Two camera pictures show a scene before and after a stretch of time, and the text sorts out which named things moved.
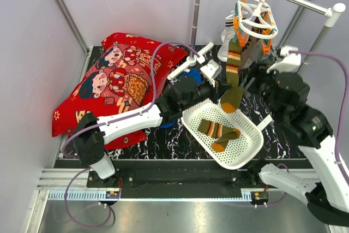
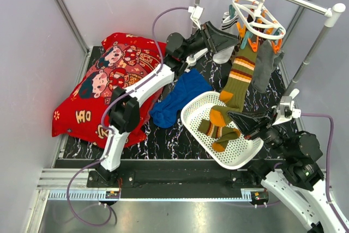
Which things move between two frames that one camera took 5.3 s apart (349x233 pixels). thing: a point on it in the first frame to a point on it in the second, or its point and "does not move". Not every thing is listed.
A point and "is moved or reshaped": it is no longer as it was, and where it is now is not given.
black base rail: [180, 179] does not move
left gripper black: [221, 88] to [219, 40]
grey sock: [253, 52] is moved or reshaped
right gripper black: [257, 70] to [249, 123]
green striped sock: [218, 130] does not move
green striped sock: [231, 98] is moved or reshaped
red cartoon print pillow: [119, 79] does not move
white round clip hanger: [256, 18] is moved or reshaped
